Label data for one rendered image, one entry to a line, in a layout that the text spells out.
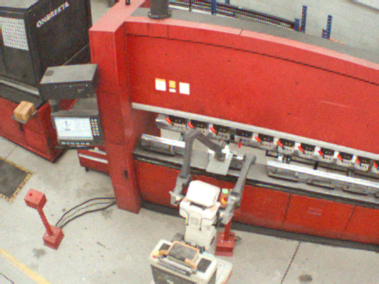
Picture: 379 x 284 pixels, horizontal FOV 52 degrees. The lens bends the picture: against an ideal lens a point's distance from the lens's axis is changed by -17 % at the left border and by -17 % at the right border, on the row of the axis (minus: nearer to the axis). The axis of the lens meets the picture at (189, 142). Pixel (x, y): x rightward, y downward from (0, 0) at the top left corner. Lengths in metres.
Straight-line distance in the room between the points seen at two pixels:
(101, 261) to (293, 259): 2.04
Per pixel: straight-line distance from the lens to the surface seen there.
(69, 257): 4.77
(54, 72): 3.78
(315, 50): 3.32
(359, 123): 3.70
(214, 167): 4.05
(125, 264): 4.61
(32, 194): 4.36
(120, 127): 4.07
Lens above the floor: 3.95
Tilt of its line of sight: 44 degrees down
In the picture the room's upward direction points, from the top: 1 degrees counter-clockwise
